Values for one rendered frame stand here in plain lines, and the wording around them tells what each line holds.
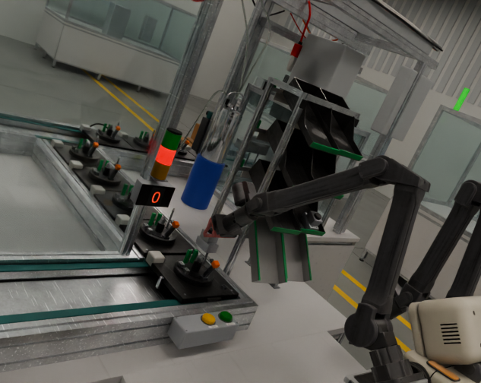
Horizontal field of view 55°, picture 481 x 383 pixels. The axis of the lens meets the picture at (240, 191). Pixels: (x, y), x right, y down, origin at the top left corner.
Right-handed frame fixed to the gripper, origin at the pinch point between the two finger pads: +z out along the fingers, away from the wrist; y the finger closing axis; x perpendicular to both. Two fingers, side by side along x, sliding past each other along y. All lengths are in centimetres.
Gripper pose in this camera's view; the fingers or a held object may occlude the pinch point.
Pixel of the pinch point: (210, 234)
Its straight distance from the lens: 152.6
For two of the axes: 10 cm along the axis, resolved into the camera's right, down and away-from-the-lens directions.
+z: -6.7, 4.1, 6.2
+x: 2.3, 9.1, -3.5
